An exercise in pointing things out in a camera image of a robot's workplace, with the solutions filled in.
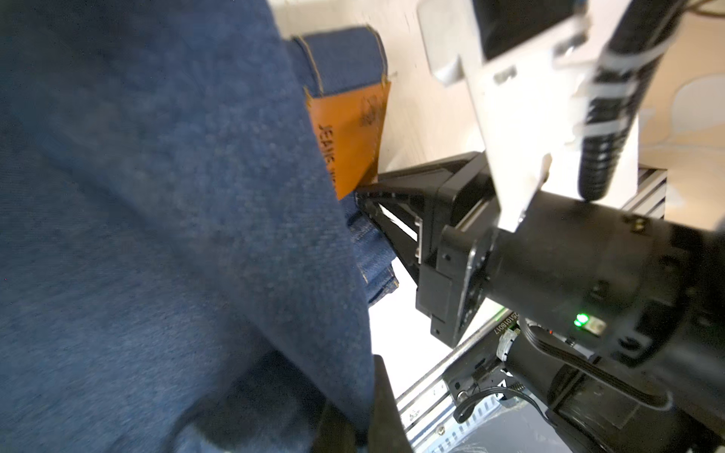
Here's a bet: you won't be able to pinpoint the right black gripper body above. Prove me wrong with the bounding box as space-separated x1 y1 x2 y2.
415 153 500 347

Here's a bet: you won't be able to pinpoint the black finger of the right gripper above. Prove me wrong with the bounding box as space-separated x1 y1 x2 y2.
355 151 479 210
360 198 420 283

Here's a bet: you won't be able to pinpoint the dark blue denim trousers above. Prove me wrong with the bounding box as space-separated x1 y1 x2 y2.
1 1 410 452

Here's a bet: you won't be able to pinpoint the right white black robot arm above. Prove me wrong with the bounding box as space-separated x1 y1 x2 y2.
356 1 724 452

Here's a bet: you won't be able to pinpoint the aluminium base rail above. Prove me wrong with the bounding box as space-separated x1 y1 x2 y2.
395 163 669 453

